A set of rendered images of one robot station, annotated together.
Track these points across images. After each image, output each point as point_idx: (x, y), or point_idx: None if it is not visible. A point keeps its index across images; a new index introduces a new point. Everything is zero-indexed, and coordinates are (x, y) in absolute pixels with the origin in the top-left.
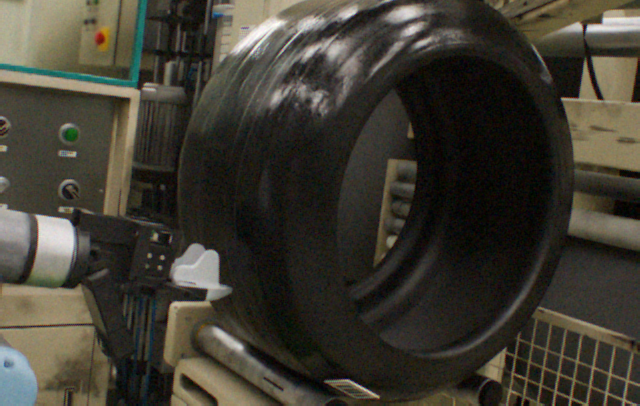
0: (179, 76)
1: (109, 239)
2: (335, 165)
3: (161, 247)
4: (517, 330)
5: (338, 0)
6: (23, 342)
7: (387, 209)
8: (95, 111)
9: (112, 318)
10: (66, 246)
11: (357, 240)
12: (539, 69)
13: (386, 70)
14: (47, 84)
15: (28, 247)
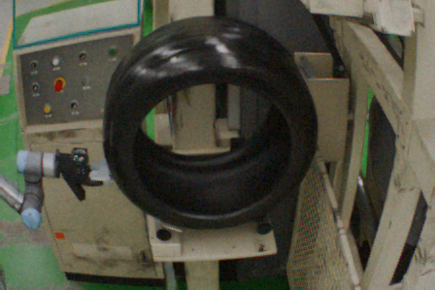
0: None
1: (64, 163)
2: (127, 146)
3: (80, 167)
4: (275, 204)
5: (149, 48)
6: (102, 147)
7: None
8: (123, 38)
9: (73, 188)
10: (50, 168)
11: None
12: (263, 79)
13: (146, 102)
14: (95, 38)
15: (41, 169)
